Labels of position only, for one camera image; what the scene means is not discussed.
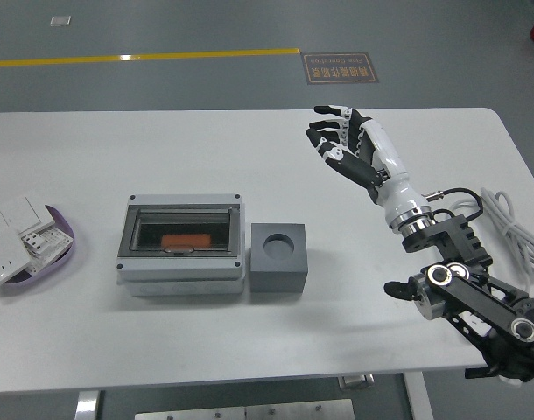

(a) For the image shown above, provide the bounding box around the brown floor sign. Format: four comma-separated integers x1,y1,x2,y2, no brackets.
299,51,380,86

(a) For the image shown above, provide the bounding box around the white table leg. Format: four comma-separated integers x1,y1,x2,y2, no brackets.
74,390,102,420
402,370,434,420

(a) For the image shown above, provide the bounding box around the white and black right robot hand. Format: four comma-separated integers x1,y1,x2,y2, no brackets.
305,103,426,229

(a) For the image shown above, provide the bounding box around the white switch panel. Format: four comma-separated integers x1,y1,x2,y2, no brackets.
0,195,58,233

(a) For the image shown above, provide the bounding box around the white power strip cable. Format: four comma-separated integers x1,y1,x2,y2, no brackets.
446,187,534,295

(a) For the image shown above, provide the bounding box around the orange cylinder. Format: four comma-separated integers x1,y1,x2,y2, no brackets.
160,234,212,249

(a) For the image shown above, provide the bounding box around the purple tray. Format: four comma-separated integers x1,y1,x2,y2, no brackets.
0,204,75,286

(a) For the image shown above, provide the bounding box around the large white socket panel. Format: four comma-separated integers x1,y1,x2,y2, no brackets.
0,225,32,292

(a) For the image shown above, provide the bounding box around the yellow floor line tape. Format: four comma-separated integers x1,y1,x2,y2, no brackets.
0,46,301,69

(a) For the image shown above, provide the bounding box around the grey electrical box with lid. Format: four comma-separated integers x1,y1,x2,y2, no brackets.
116,193,244,298

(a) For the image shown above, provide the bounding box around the white socket module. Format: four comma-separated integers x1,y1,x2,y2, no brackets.
19,226,74,269

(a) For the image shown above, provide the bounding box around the metal table bracket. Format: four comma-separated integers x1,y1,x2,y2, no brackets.
339,374,376,389

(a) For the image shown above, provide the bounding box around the white power strip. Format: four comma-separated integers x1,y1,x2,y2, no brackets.
461,305,491,338

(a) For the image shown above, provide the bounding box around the grey cube with round hole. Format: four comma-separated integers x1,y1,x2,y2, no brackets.
249,221,307,294

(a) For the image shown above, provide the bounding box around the grey metal base plate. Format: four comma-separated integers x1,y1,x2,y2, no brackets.
244,398,355,420
134,404,247,420

